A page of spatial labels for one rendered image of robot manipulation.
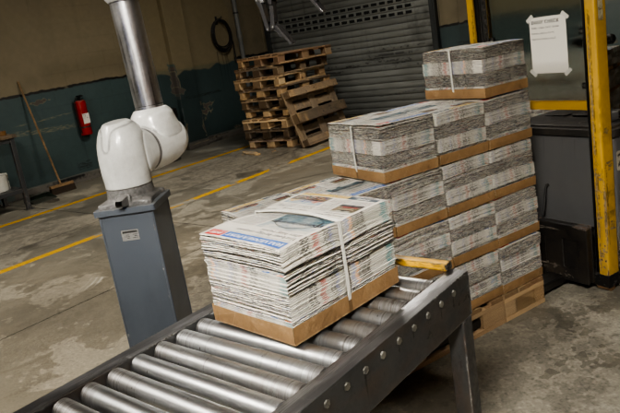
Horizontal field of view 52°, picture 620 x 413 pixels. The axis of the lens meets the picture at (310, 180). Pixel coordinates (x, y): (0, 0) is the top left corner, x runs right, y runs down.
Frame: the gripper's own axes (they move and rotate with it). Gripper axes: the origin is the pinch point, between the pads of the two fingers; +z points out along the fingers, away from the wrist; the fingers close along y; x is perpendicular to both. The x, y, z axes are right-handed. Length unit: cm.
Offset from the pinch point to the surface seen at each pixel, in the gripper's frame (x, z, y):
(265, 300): -64, 47, -22
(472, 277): 82, 118, -55
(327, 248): -53, 47, -8
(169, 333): -66, 39, -51
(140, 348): -73, 37, -53
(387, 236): -34, 56, -5
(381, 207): -34, 50, -1
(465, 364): -32, 96, -14
